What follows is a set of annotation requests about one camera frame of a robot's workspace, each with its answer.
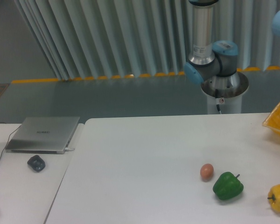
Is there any brown egg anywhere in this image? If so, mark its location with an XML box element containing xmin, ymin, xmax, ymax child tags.
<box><xmin>200</xmin><ymin>163</ymin><xmax>214</xmax><ymax>181</ymax></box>

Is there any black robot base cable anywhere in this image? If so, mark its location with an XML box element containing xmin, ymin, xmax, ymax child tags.
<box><xmin>215</xmin><ymin>88</ymin><xmax>223</xmax><ymax>115</ymax></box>

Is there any black laptop cable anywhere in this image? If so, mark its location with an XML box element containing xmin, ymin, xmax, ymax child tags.
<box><xmin>0</xmin><ymin>122</ymin><xmax>22</xmax><ymax>192</ymax></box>

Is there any silver closed laptop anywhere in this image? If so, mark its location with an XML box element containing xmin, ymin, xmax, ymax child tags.
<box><xmin>5</xmin><ymin>117</ymin><xmax>80</xmax><ymax>154</ymax></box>

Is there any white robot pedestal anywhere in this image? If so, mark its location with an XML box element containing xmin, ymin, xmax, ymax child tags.
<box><xmin>201</xmin><ymin>72</ymin><xmax>249</xmax><ymax>114</ymax></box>

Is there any green bell pepper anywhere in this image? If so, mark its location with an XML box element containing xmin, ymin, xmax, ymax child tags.
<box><xmin>212</xmin><ymin>172</ymin><xmax>244</xmax><ymax>201</ymax></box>

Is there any white folding partition screen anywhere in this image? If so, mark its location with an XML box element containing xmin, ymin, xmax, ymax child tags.
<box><xmin>15</xmin><ymin>0</ymin><xmax>280</xmax><ymax>80</ymax></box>

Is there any yellow bell pepper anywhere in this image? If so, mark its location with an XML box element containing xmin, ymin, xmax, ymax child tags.
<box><xmin>267</xmin><ymin>184</ymin><xmax>280</xmax><ymax>213</ymax></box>

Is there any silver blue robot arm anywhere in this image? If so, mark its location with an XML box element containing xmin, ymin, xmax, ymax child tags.
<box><xmin>184</xmin><ymin>0</ymin><xmax>280</xmax><ymax>84</ymax></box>

